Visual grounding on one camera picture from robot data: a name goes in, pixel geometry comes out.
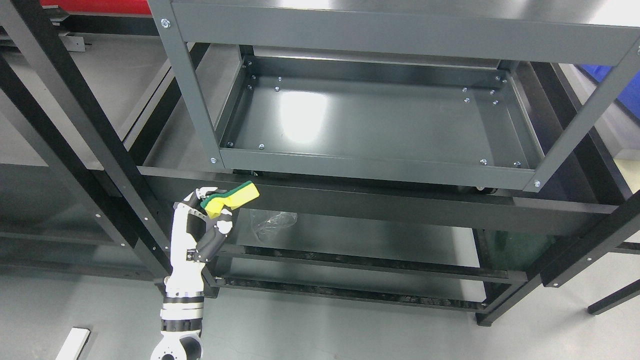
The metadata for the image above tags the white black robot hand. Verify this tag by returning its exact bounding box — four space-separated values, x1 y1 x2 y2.
164 186 233 298

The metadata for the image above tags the green yellow sponge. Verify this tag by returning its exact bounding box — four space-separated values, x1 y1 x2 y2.
199 181 260 219

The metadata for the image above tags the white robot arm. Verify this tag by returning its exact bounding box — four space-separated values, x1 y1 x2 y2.
150 291 205 360

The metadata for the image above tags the grey metal shelf cart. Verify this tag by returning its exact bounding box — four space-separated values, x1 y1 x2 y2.
149 0 639 326

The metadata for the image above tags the clear plastic bag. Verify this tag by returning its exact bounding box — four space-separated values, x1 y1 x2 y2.
249 209 298 243

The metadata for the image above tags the black metal rack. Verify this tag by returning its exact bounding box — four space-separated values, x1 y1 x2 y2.
0 0 640 316

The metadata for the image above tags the white strip on floor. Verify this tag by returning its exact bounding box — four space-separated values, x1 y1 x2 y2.
55 326 91 360

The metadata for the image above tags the red bin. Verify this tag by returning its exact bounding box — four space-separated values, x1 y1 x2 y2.
39 0 152 15

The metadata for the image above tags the blue plastic bin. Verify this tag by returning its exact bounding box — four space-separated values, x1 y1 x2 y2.
580 64 640 122

